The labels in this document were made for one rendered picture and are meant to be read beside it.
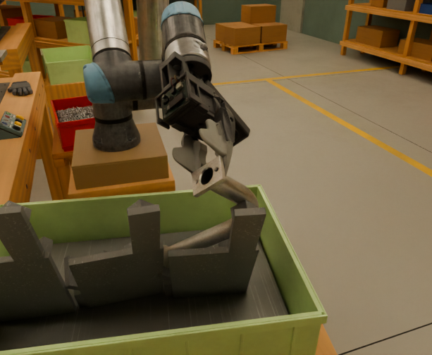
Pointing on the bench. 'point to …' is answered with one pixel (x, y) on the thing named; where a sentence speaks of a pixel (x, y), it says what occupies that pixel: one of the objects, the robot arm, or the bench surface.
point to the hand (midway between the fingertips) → (216, 177)
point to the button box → (5, 131)
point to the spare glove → (20, 88)
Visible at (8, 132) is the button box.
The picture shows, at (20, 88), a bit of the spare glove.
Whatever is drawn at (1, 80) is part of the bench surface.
